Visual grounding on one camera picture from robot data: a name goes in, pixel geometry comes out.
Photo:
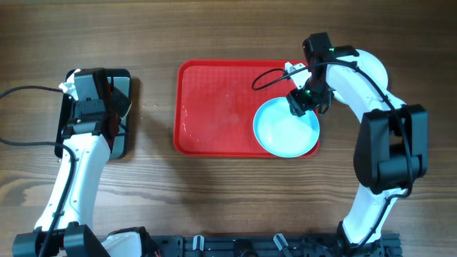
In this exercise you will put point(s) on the light blue plate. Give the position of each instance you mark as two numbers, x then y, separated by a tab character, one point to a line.
281	133

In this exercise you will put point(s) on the red plastic serving tray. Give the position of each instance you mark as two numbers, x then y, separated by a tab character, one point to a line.
215	105

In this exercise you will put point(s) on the white round plate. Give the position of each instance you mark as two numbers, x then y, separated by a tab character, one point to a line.
351	84

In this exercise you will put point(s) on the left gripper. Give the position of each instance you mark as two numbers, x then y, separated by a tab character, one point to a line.
116	103

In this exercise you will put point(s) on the green and yellow sponge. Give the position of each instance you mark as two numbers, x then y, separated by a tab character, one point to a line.
124	110

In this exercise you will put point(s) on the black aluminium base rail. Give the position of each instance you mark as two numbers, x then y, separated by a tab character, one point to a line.
324	244

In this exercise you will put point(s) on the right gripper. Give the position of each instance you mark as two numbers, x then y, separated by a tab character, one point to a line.
298	103

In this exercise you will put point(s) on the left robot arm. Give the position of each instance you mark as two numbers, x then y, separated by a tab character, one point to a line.
66	223

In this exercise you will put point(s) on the black rectangular metal tray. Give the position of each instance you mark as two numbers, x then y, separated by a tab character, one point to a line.
87	114

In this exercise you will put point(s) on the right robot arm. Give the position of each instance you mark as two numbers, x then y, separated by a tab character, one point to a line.
392	146

